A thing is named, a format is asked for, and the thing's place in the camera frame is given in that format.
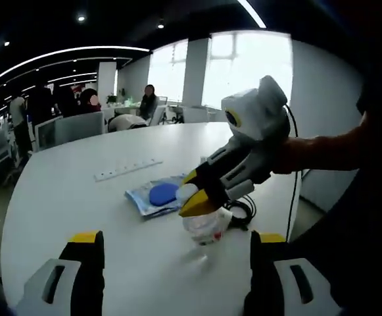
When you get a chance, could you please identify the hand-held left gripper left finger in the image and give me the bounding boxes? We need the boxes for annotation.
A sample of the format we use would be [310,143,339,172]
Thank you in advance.
[14,230,106,316]

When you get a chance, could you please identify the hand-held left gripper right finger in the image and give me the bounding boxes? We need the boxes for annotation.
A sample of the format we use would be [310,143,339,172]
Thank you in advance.
[243,230,343,316]

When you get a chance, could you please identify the clear plastic bottle red label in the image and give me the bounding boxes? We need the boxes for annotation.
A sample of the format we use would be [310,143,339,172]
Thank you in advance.
[176,183,233,247]

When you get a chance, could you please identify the clear bag with blue pad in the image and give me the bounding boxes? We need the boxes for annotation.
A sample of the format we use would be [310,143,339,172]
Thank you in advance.
[124,174,189,222]

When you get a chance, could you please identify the large window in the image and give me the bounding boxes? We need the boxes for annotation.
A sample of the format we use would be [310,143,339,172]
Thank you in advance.
[148,41,189,106]
[202,31,293,115]

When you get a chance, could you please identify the office chair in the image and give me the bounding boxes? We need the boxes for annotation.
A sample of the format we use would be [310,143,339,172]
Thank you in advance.
[149,97,168,126]

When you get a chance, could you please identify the white table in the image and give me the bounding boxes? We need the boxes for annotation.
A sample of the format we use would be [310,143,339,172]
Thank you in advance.
[0,121,302,316]

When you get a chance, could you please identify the person's dark clothing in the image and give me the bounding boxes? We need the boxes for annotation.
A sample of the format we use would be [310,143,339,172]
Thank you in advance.
[287,78,382,316]

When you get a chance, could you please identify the white power strip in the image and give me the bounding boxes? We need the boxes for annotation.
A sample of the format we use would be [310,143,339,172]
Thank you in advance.
[93,158,164,182]

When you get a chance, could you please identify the curved ceiling light strip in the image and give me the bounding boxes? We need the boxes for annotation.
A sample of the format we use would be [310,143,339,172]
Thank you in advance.
[0,45,151,93]
[236,0,268,29]

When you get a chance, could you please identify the grey desk partition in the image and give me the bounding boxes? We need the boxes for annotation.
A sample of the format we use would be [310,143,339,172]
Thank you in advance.
[34,111,105,151]

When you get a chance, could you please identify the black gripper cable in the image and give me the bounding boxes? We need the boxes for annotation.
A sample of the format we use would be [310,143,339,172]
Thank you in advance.
[283,102,302,243]

